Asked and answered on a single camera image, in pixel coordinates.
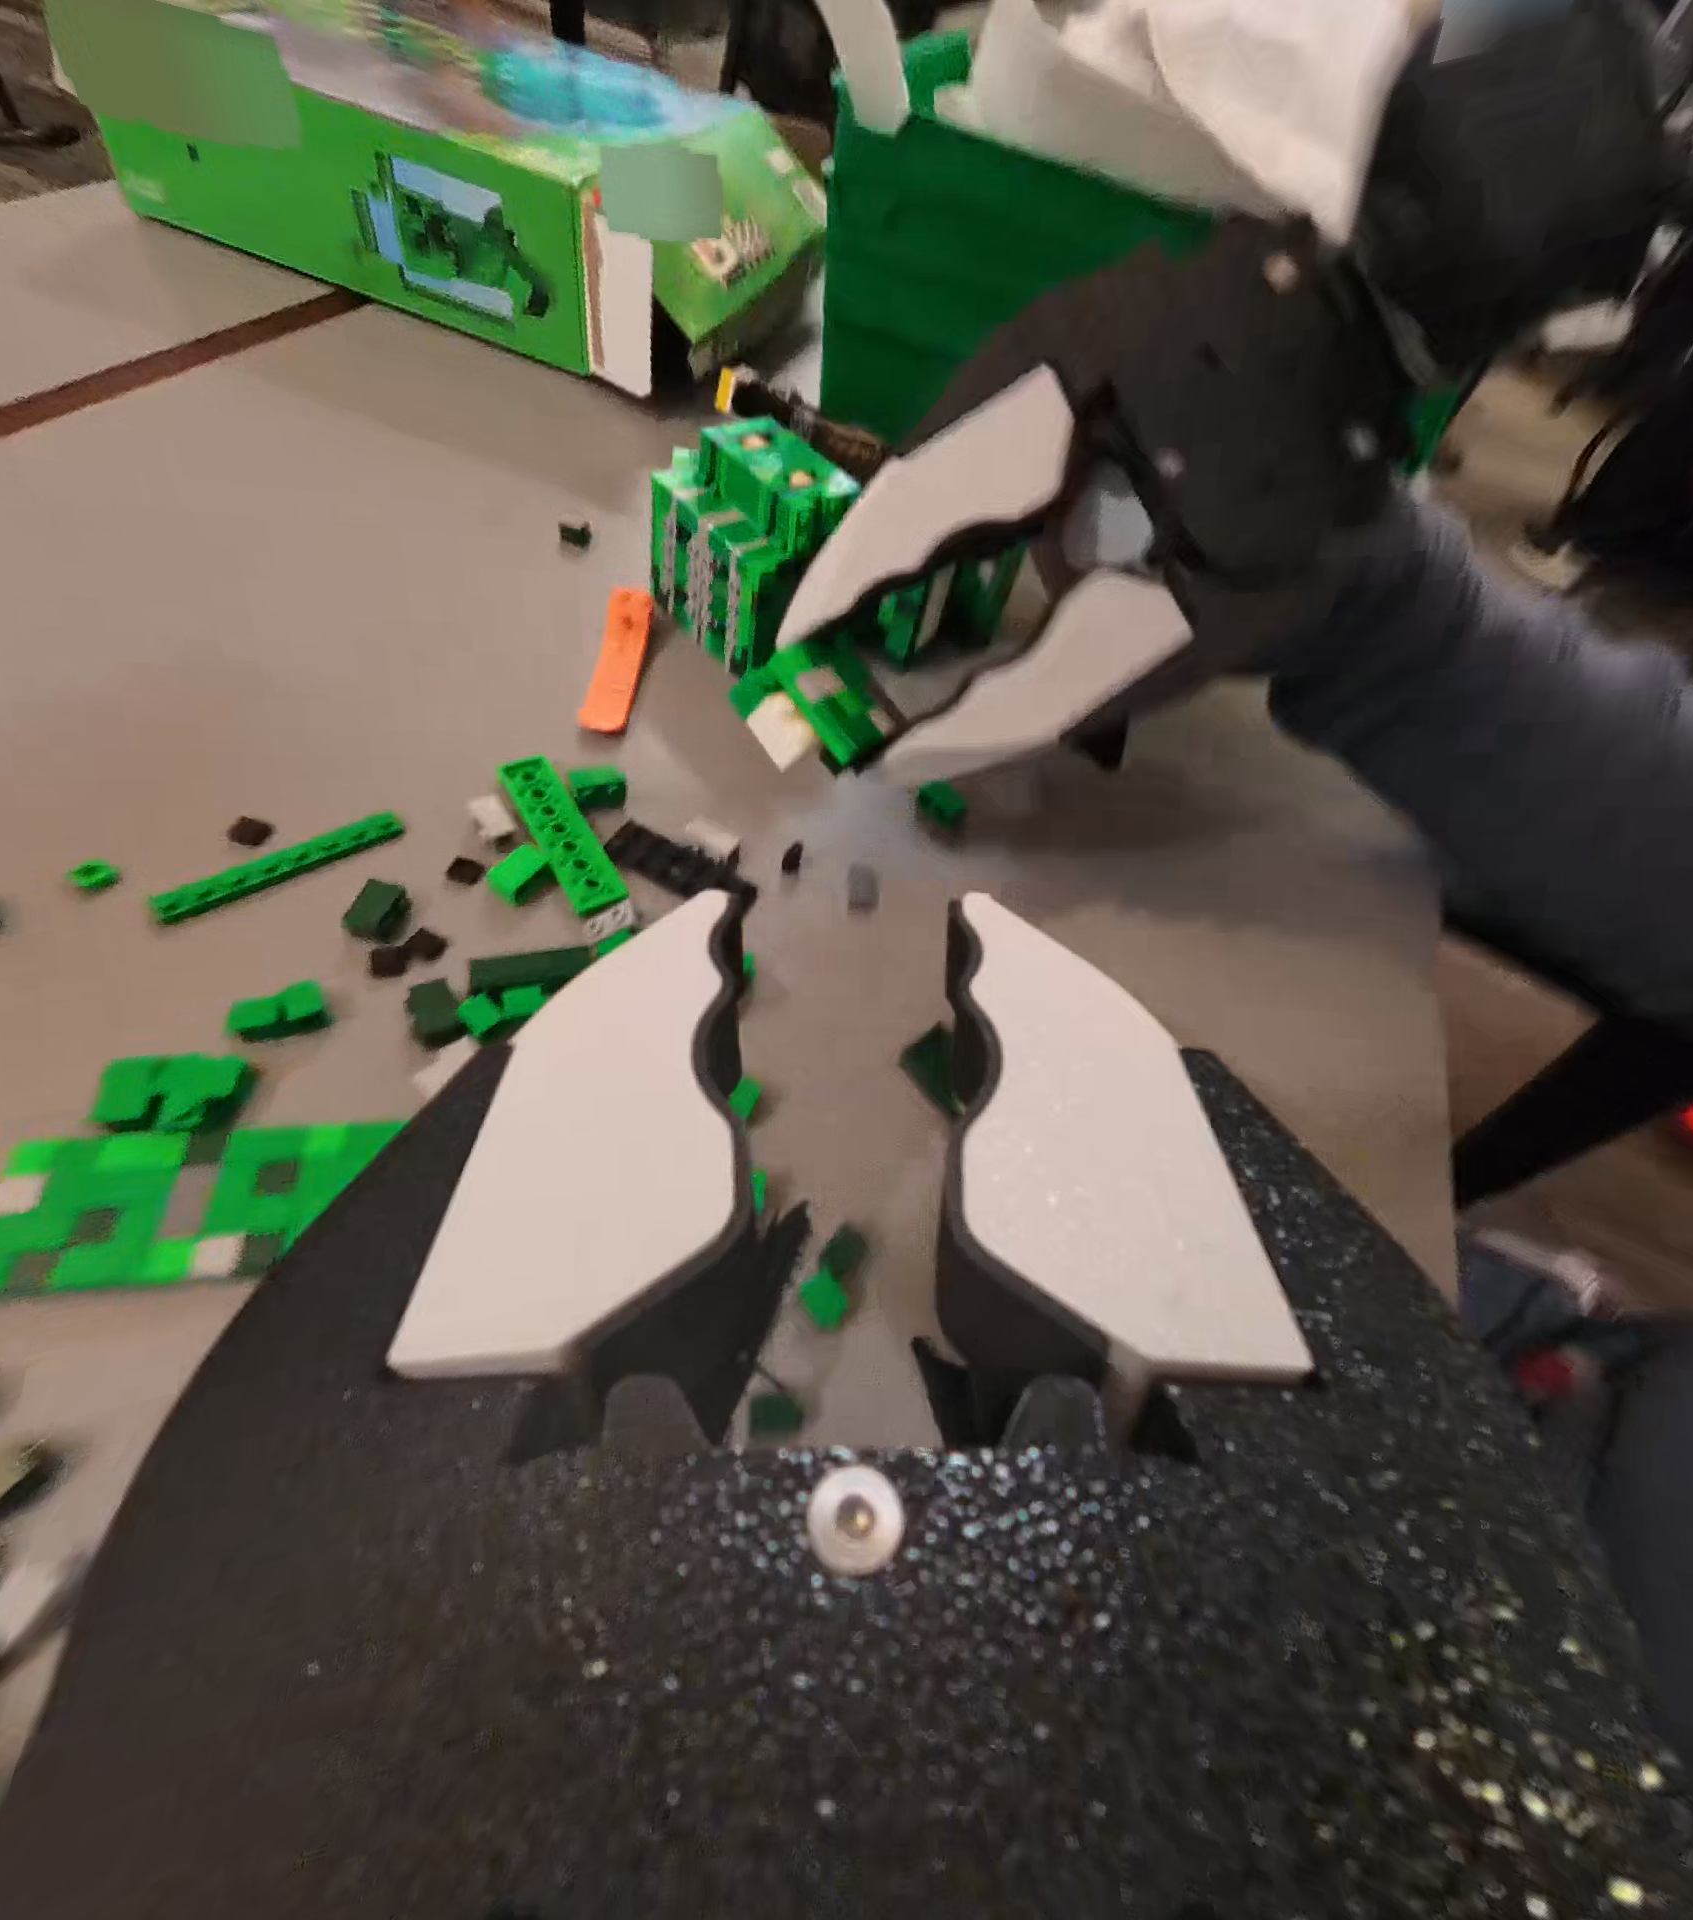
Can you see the green mosaic tile plate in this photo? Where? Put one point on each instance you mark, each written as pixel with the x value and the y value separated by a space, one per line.
pixel 110 1214

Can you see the long thin green plate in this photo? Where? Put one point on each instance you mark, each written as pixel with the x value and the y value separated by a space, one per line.
pixel 277 866

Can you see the green white brick assembly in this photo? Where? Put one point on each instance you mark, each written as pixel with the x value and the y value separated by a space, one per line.
pixel 822 713

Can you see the orange brick separator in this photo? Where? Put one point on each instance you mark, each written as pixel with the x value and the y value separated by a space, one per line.
pixel 616 660

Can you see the grey red shoe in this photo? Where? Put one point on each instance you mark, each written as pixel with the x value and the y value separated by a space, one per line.
pixel 1535 1274

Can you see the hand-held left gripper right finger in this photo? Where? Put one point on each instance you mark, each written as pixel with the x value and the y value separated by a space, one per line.
pixel 1116 1200

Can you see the black studded plate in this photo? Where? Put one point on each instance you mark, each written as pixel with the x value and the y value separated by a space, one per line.
pixel 667 863

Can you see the small green tile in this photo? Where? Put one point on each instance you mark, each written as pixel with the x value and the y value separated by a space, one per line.
pixel 95 874

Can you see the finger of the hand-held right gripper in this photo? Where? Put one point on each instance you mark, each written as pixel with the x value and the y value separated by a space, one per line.
pixel 937 495
pixel 1071 675

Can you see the torn white paper strip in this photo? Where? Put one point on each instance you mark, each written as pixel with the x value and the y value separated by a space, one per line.
pixel 868 60

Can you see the green toy set box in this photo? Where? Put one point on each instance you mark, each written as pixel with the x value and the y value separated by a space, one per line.
pixel 231 195

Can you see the green perforated plate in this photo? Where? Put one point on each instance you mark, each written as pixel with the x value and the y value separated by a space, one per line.
pixel 569 840

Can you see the green double brick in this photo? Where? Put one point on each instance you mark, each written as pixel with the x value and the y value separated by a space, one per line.
pixel 278 1012

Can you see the yellow black small tool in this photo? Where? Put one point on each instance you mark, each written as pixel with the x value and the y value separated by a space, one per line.
pixel 786 413

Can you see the long dark green brick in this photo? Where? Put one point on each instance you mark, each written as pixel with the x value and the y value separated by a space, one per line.
pixel 531 970

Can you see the green plastic bin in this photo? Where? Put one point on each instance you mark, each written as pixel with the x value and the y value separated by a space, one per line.
pixel 937 255

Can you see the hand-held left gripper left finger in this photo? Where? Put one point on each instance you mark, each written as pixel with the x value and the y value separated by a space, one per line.
pixel 560 1171

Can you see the small light grey brick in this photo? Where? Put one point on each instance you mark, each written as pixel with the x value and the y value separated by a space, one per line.
pixel 710 840

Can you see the green brick model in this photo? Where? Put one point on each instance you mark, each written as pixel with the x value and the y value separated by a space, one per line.
pixel 727 524

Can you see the green stacked bricks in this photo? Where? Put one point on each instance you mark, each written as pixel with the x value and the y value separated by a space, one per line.
pixel 171 1092

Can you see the green slope brick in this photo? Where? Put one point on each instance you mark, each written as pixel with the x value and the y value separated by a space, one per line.
pixel 523 874

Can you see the crumpled white paper bag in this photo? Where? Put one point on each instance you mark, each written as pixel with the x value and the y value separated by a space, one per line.
pixel 1204 91

